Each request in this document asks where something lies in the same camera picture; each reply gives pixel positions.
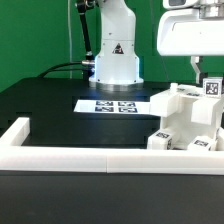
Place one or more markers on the white tag sheet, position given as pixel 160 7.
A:
pixel 112 107

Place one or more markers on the white U-shaped fence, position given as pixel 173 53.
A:
pixel 14 155

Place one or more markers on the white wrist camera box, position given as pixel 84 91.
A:
pixel 179 4

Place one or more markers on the white chair back frame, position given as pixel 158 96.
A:
pixel 186 105

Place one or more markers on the small tagged nut cube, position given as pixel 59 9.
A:
pixel 213 87

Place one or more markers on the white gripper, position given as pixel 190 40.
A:
pixel 183 33

